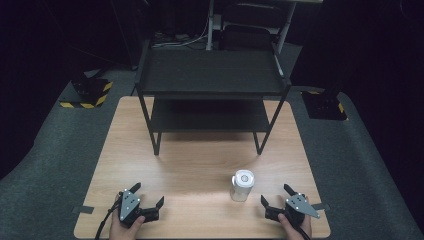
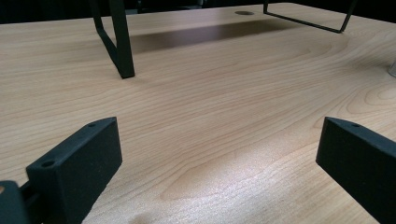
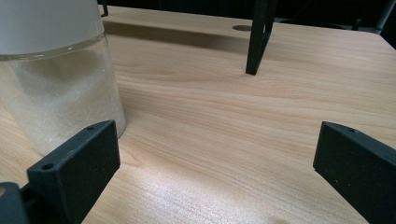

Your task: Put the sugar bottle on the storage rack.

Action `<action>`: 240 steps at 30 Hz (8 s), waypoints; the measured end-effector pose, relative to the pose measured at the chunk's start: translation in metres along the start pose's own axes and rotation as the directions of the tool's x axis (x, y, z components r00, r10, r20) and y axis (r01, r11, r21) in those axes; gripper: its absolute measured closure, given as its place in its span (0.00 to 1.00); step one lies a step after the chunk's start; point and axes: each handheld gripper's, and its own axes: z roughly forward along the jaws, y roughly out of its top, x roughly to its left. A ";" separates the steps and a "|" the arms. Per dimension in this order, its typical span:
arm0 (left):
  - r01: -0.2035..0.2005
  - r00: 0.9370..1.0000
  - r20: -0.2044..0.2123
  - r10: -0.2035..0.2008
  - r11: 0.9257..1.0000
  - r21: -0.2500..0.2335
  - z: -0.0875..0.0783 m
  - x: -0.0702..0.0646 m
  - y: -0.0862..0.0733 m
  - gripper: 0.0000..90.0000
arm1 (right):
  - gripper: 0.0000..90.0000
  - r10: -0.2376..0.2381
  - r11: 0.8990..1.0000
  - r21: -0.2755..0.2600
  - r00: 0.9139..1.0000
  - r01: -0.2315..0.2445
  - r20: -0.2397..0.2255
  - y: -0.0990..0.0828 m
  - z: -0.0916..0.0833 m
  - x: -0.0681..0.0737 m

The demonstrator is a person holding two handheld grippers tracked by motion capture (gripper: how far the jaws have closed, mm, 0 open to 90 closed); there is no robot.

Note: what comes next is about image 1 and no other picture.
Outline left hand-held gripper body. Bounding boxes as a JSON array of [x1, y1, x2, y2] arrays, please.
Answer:
[[118, 188, 161, 229]]

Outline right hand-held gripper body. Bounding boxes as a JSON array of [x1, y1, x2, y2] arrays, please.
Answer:
[[265, 193, 322, 225]]

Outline white plastic bottle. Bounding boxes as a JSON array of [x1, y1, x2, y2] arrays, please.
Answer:
[[229, 169, 256, 203]]

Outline black two-tier shelf rack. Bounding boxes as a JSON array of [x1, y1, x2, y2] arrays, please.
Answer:
[[134, 39, 293, 157]]

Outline person's right hand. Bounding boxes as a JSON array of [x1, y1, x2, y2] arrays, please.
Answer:
[[277, 213, 313, 240]]

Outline person's left hand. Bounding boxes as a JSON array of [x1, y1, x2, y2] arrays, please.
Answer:
[[108, 194, 147, 240]]

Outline grey felt cloth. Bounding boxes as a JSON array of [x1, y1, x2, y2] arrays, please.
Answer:
[[0, 42, 424, 240]]

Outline black yellow striped stand base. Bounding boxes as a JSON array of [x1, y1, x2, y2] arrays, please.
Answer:
[[59, 76, 114, 110], [300, 87, 350, 122]]

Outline white metal stand leg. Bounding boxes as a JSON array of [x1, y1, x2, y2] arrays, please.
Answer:
[[273, 1, 298, 78], [205, 0, 215, 52]]

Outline black chair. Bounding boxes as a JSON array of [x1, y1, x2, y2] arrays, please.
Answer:
[[219, 2, 285, 52]]

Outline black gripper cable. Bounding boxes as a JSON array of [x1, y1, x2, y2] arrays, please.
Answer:
[[294, 223, 312, 240], [94, 199, 122, 240]]

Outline white floor cables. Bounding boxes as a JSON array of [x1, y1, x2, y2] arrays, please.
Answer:
[[152, 19, 210, 48]]

